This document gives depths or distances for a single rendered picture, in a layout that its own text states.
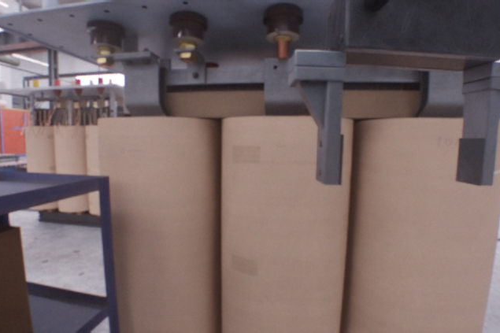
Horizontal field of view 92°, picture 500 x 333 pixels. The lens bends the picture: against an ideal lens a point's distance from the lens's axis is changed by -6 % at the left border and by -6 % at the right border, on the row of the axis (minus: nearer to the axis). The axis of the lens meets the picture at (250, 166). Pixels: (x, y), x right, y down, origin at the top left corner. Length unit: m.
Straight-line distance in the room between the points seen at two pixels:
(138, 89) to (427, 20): 0.78
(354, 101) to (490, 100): 0.62
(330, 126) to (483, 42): 0.13
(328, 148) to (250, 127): 0.52
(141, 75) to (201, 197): 0.42
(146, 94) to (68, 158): 2.51
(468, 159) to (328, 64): 0.15
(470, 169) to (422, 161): 0.51
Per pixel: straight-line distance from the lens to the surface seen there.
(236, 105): 0.87
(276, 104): 0.76
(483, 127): 0.28
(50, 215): 3.89
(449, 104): 0.86
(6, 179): 1.09
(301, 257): 0.78
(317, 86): 0.22
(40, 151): 3.62
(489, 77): 0.28
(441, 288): 0.91
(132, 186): 0.86
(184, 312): 0.97
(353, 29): 0.22
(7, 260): 0.74
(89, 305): 0.99
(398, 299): 0.90
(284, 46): 0.76
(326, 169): 0.21
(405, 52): 0.23
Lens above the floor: 1.01
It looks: 6 degrees down
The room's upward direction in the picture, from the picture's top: 1 degrees clockwise
